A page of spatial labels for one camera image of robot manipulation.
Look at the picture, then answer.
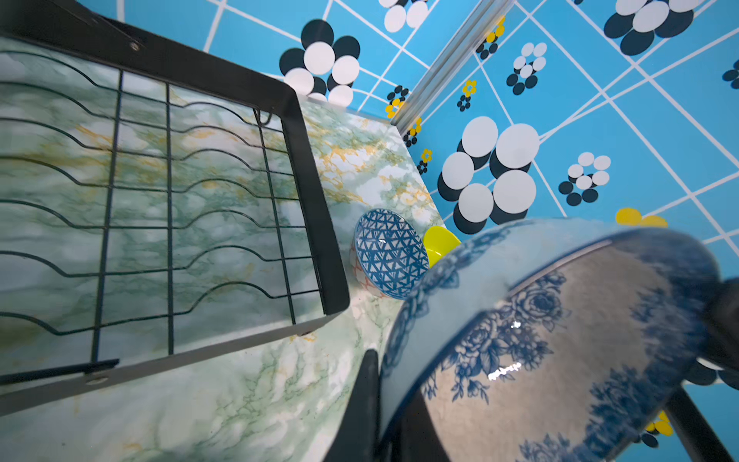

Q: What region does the black wire dish rack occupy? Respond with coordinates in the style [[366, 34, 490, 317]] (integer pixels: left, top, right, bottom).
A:
[[1, 1, 350, 416]]

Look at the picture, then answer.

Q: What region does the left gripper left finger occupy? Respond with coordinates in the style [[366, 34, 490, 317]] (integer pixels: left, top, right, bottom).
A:
[[324, 350, 380, 462]]

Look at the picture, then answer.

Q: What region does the lime green bowl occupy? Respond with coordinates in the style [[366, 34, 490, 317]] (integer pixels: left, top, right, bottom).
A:
[[423, 226, 461, 268]]

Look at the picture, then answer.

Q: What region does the blue floral bowl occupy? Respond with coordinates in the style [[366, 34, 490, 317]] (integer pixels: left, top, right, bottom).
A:
[[379, 219, 722, 461]]

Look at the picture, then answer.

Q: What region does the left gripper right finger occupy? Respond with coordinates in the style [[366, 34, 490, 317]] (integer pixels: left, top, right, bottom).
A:
[[664, 387, 734, 462]]

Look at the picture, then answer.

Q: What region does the blue triangle pattern bowl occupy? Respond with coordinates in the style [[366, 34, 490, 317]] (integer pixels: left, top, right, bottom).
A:
[[350, 209, 429, 300]]

